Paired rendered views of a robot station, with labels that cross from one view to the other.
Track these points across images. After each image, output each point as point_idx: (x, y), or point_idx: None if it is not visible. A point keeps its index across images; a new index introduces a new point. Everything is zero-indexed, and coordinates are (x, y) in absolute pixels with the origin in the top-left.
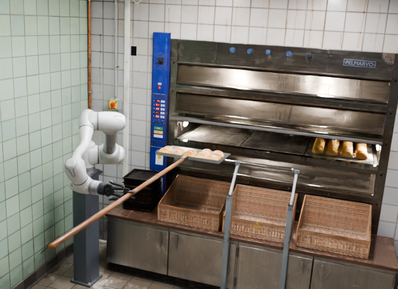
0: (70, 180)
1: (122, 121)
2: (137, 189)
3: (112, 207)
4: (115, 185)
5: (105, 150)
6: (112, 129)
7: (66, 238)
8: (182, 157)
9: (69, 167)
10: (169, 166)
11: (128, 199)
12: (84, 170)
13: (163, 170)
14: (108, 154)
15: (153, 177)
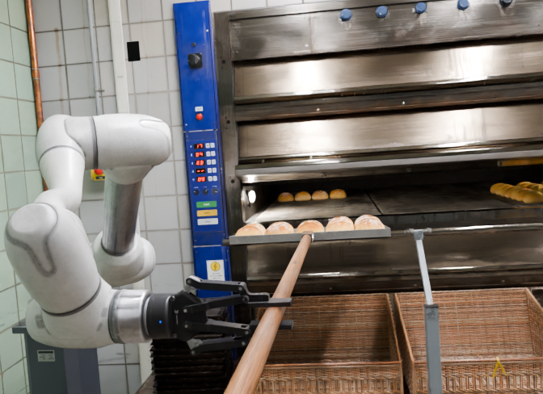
0: (35, 300)
1: (165, 133)
2: (284, 295)
3: (262, 365)
4: (212, 289)
5: (111, 245)
6: (138, 158)
7: None
8: (305, 234)
9: (28, 237)
10: (299, 246)
11: None
12: (88, 249)
13: (299, 254)
14: (116, 257)
15: (292, 266)
